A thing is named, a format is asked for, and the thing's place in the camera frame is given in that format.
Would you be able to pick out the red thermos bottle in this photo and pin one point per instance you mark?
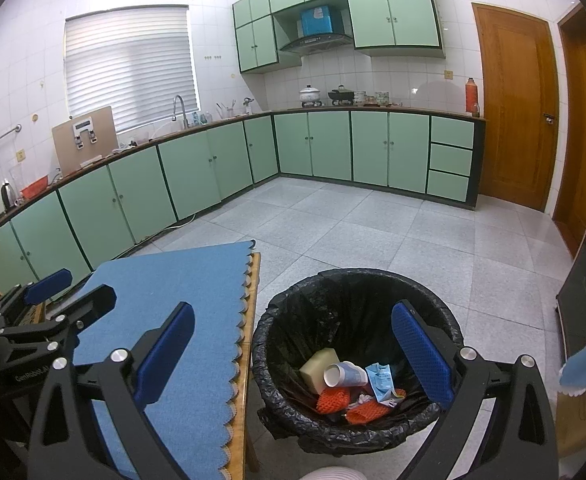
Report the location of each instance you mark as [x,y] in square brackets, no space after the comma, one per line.
[471,95]

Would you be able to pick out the green base cabinets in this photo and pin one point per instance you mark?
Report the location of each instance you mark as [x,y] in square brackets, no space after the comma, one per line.
[138,185]

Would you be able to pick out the brown cardboard box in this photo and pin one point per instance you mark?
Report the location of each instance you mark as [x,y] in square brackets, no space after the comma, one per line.
[578,420]
[63,150]

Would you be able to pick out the blue table mat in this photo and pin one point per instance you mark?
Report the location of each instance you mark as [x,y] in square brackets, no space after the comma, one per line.
[183,280]

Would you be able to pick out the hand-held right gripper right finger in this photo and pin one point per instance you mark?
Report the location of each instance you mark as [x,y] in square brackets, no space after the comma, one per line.
[423,355]

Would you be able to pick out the utensil holder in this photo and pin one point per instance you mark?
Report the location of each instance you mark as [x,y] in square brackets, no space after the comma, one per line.
[227,110]

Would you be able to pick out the glass jar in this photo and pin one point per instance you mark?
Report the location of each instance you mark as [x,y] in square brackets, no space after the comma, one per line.
[382,97]

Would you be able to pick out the blue box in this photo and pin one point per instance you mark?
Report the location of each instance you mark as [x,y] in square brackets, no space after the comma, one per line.
[317,21]

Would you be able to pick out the paper cup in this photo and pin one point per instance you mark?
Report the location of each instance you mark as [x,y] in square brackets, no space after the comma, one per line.
[348,372]

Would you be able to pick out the dark glass cabinet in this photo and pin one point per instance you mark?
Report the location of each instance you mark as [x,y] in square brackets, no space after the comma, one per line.
[580,295]

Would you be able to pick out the red plastic basin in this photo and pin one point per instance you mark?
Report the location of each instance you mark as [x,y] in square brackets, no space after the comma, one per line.
[33,189]

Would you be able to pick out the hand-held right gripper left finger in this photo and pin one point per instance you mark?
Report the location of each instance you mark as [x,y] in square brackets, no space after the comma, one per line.
[165,350]

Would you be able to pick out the black wok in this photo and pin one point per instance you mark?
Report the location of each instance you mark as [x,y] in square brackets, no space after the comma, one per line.
[342,95]

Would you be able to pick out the metal kitchen faucet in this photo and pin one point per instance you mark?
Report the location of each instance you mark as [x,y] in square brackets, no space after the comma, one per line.
[187,117]

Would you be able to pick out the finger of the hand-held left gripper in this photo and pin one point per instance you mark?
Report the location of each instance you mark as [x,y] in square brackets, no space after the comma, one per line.
[48,285]
[93,300]

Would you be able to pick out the white cooking pot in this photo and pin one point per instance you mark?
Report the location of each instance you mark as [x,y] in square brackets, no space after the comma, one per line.
[310,95]

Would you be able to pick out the white device on board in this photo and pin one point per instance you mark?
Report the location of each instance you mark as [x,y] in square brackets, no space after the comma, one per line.
[83,124]

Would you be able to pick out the wooden table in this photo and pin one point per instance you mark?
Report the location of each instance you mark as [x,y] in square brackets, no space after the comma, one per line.
[245,400]

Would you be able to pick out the electric kettle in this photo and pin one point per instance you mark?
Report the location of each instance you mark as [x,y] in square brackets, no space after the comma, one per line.
[7,195]

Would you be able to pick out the white paper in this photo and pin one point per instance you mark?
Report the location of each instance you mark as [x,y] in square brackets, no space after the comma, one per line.
[363,399]

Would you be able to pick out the white window blind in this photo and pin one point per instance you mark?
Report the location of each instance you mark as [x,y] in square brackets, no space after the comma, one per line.
[128,70]

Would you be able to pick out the wooden door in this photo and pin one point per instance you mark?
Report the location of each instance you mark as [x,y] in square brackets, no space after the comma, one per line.
[578,150]
[513,110]

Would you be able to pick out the black trash bin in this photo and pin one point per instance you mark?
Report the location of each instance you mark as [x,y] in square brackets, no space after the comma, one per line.
[333,305]

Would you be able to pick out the range hood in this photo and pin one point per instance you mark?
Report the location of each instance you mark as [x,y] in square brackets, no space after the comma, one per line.
[315,44]

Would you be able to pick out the orange ridged foam sheet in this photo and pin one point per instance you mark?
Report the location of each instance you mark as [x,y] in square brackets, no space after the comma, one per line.
[368,412]

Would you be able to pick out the cream sponge block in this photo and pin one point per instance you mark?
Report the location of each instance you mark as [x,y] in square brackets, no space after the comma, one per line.
[317,365]

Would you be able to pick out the green wall cabinets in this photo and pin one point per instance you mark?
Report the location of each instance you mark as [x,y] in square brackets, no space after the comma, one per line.
[398,15]

